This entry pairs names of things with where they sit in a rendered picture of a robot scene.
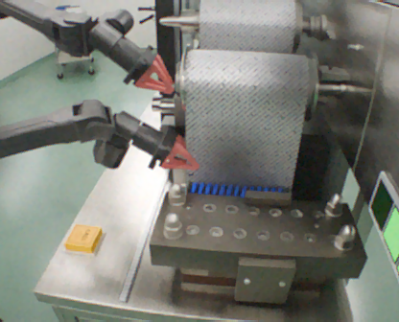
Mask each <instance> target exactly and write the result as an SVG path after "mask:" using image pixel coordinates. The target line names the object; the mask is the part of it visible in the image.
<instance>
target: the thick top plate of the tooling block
mask: <svg viewBox="0 0 399 322"><path fill-rule="evenodd" d="M184 197H185V203H183V204H182V205H180V206H174V205H172V204H170V203H169V202H168V199H169V192H165V194H164V199H163V202H162V204H161V207H160V210H159V212H158V215H157V220H156V223H155V226H154V228H153V231H152V237H151V239H150V242H149V250H150V257H151V265H156V266H165V267H173V268H182V269H199V270H208V271H216V272H224V273H231V272H233V273H237V271H238V262H239V256H246V257H254V258H272V259H281V260H282V259H289V260H295V272H294V275H293V276H294V277H306V278H312V277H314V278H329V279H332V278H337V279H342V278H344V279H359V276H360V275H361V273H362V271H363V269H364V267H365V263H366V261H367V254H366V251H365V250H364V245H363V241H362V240H361V236H360V234H359V233H360V232H359V231H358V229H357V228H358V227H357V225H356V223H355V220H354V219H353V215H352V213H351V210H350V207H349V205H348V203H343V206H342V209H341V210H342V213H341V215H340V216H339V217H332V216H330V215H328V214H327V213H326V212H325V208H326V205H327V203H328V202H322V201H312V200H305V201H301V200H292V202H291V206H280V205H275V206H269V205H259V204H247V203H246V197H245V196H234V195H200V194H187V193H186V195H185V196H184ZM171 213H175V214H177V215H178V217H179V219H180V222H181V224H182V229H183V235H182V236H181V237H180V238H179V239H176V240H168V239H167V238H166V237H165V236H164V230H165V228H164V223H166V217H167V216H168V215H169V214H171ZM347 224H348V225H352V226H353V227H354V229H355V239H354V241H353V243H354V245H353V248H352V249H350V250H348V251H346V250H343V251H342V250H340V249H339V248H337V247H336V246H335V245H334V242H335V238H336V237H337V236H338V233H339V232H340V229H341V228H342V227H343V226H345V225H347Z"/></svg>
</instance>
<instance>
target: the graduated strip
mask: <svg viewBox="0 0 399 322"><path fill-rule="evenodd" d="M171 173H172V169H165V171H164V173H163V177H162V179H161V182H160V185H159V186H158V189H157V192H156V194H155V199H154V201H153V205H152V207H151V209H150V211H149V216H148V218H147V220H146V223H145V225H144V227H143V229H144V230H143V232H142V234H141V237H140V239H139V241H138V245H137V247H136V249H135V252H134V256H133V258H132V260H131V263H130V267H129V271H128V272H127V277H126V279H125V281H124V284H123V287H122V289H121V293H120V295H119V297H118V302H122V303H128V302H129V297H130V294H131V290H132V288H133V286H134V281H135V278H136V276H137V274H138V269H139V266H140V265H141V263H142V258H143V255H144V253H145V250H146V248H147V247H146V245H147V243H148V240H149V237H150V235H151V232H152V229H153V225H154V222H155V219H156V217H157V211H158V209H159V206H160V203H161V202H162V199H163V196H164V192H165V189H166V186H167V184H168V181H169V178H170V175H171Z"/></svg>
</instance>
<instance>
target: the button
mask: <svg viewBox="0 0 399 322"><path fill-rule="evenodd" d="M102 234H103V232H102V228H101V227H96V226H87V225H82V224H77V223H76V225H75V226H74V228H72V231H71V233H70V234H69V237H67V239H66V241H65V242H64V246H65V249H66V250H69V251H77V252H84V253H90V254H93V253H94V251H95V248H96V246H97V245H98V242H99V240H100V239H101V237H102Z"/></svg>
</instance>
